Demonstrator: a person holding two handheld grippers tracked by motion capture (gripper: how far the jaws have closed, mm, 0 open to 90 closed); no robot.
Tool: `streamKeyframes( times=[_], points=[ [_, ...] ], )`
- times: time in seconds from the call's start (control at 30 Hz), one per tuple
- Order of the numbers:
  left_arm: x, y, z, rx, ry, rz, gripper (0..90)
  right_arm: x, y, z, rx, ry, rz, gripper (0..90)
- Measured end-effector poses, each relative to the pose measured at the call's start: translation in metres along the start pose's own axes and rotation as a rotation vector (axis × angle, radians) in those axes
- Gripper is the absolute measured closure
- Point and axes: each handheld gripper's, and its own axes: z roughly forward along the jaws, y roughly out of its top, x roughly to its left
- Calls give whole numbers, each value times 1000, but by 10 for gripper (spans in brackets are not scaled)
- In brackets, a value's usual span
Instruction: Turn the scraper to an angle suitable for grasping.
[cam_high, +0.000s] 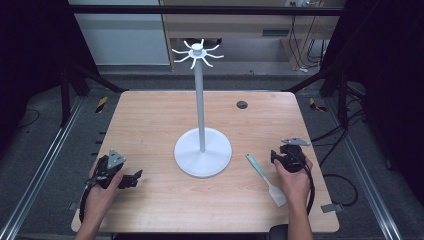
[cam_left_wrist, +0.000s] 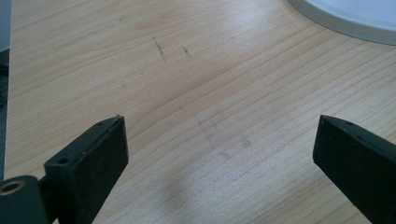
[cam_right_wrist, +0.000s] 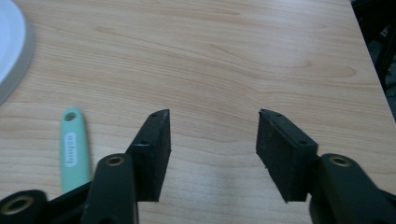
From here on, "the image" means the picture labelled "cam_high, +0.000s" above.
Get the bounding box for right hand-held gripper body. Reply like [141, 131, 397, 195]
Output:
[279, 137, 311, 174]

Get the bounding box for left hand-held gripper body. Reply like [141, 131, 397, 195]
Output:
[87, 148, 134, 190]

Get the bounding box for person's right hand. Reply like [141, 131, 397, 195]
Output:
[273, 157, 314, 213]

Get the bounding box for person's left hand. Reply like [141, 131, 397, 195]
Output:
[84, 159, 125, 218]

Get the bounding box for yellow black tape piece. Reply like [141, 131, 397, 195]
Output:
[308, 97, 328, 113]
[95, 96, 110, 114]

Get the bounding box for white hook stand rack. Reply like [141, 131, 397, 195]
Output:
[171, 38, 233, 179]

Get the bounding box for black chair part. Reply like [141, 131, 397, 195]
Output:
[268, 223, 290, 240]

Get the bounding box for white cabinet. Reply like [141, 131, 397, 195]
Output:
[68, 0, 171, 66]

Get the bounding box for teal handled white spatula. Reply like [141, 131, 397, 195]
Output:
[245, 153, 288, 208]

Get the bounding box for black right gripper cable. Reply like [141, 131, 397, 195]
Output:
[290, 151, 317, 216]

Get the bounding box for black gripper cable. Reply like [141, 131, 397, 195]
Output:
[78, 181, 101, 224]
[290, 151, 317, 216]

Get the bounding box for black floor cable bundle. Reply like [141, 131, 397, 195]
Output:
[311, 81, 368, 168]

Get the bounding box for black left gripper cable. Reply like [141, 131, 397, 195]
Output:
[78, 181, 101, 224]

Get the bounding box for grey metal bracket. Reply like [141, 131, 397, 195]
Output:
[320, 202, 345, 214]

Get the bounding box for black looped floor cable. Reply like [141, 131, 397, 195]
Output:
[321, 173, 360, 207]

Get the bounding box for aluminium floor rail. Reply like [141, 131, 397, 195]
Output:
[323, 98, 405, 240]
[0, 95, 85, 240]

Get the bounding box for black metal frame stand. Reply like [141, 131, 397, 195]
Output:
[59, 61, 130, 128]
[282, 63, 350, 129]

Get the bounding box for hanging background cables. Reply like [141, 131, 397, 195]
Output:
[287, 14, 330, 73]

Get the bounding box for black horizontal frame bar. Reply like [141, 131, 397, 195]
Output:
[68, 4, 345, 17]

